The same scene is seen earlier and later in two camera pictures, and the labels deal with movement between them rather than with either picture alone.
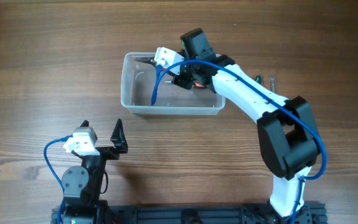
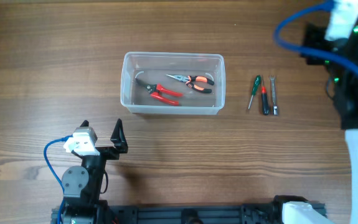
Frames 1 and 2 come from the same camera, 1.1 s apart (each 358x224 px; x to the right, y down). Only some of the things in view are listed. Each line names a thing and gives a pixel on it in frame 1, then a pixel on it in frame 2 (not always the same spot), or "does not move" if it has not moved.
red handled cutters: x=149 y=59 → x=155 y=91
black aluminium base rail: x=204 y=213 does not move
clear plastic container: x=138 y=76 does not move
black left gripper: x=119 y=139 does not move
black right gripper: x=185 y=82 → x=312 y=35
